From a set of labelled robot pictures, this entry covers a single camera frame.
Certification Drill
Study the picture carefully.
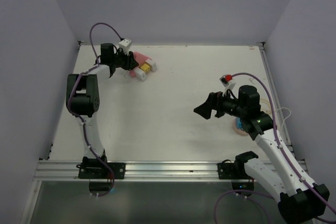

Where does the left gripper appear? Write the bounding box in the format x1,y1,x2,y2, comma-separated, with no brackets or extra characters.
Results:
112,48,139,71

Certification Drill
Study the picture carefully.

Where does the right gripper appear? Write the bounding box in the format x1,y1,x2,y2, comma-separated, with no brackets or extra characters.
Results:
194,88,246,120

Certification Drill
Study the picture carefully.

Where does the pink triangular power strip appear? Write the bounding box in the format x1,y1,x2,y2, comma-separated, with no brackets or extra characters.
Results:
129,51,152,77

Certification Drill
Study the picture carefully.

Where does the blue plug adapter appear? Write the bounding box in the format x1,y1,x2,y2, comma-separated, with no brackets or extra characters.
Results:
236,118,243,130

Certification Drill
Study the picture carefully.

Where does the white charger plug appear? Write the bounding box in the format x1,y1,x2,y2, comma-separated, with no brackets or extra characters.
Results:
134,68,147,81
146,59,158,72

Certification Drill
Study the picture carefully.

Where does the yellow plug adapter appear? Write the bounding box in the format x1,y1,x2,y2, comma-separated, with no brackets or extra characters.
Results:
139,63,151,73

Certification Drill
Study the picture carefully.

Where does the pink round socket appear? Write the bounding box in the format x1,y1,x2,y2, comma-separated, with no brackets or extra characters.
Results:
232,118,248,136

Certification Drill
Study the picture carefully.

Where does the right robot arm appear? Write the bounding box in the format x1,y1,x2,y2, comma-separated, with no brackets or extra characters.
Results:
194,85,330,223

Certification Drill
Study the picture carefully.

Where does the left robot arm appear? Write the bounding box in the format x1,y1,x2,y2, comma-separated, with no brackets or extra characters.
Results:
66,39,139,178

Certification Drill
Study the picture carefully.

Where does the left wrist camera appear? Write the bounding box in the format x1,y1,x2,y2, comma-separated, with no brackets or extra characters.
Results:
118,38,132,55

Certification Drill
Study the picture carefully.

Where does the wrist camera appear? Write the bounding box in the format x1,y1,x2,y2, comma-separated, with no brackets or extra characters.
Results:
219,74,236,90
118,38,132,55

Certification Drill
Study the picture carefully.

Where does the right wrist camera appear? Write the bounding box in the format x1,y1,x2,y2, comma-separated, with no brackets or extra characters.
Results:
219,74,236,90

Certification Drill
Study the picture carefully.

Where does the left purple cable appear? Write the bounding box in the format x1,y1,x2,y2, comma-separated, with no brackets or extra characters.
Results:
67,23,125,197

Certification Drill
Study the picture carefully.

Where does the purple cable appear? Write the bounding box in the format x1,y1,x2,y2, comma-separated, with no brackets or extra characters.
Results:
213,72,336,224
67,23,125,197

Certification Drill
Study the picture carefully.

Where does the white cable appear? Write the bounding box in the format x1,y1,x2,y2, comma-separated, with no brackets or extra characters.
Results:
274,107,291,133

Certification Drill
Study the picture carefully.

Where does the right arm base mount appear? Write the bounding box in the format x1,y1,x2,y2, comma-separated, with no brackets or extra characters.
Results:
217,151,259,180

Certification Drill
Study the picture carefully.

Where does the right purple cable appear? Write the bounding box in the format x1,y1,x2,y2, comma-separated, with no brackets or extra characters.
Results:
213,72,336,224

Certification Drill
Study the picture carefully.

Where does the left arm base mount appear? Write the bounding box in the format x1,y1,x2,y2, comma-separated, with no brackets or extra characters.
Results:
76,157,126,179

